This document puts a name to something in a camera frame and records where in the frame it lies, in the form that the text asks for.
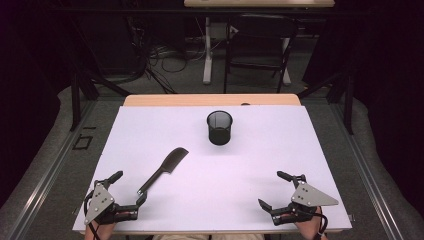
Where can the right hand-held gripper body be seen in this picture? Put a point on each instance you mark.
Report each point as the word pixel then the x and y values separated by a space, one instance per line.
pixel 308 197

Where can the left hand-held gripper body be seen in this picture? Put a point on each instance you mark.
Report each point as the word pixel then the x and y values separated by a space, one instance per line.
pixel 99 200

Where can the black mesh pen cup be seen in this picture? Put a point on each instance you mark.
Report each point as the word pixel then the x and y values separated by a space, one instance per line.
pixel 219 135

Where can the person's left hand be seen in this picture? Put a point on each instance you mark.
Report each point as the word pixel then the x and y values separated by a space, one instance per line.
pixel 100 232

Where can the person's right hand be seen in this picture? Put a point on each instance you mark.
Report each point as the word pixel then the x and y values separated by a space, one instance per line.
pixel 311 230

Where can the black metal stand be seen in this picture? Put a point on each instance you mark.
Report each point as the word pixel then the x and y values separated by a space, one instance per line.
pixel 76 100
pixel 348 103

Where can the black curtain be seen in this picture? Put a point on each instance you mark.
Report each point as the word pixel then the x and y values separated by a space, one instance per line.
pixel 23 83
pixel 393 83

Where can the black folding chair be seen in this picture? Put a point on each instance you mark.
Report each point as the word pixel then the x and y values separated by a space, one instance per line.
pixel 260 43

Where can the wooden desk with white legs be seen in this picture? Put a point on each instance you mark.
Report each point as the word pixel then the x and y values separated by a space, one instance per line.
pixel 260 3

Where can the aluminium floor rail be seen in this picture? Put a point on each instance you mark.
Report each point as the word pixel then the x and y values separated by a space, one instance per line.
pixel 46 180
pixel 366 180

